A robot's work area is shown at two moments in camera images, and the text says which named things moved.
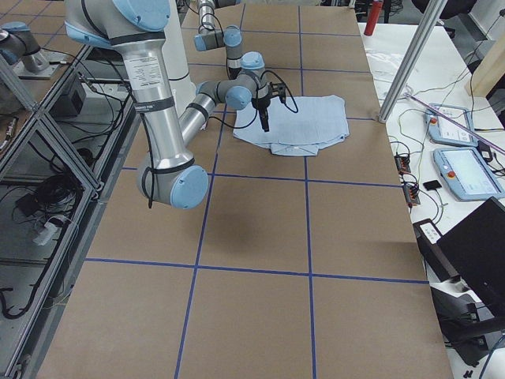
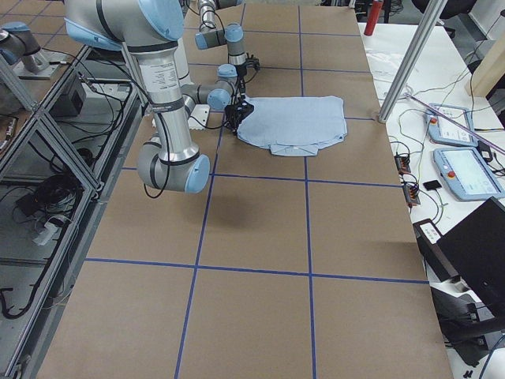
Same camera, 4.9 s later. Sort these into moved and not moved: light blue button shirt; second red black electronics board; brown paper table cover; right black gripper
Moved: right black gripper
Not moved: second red black electronics board; light blue button shirt; brown paper table cover
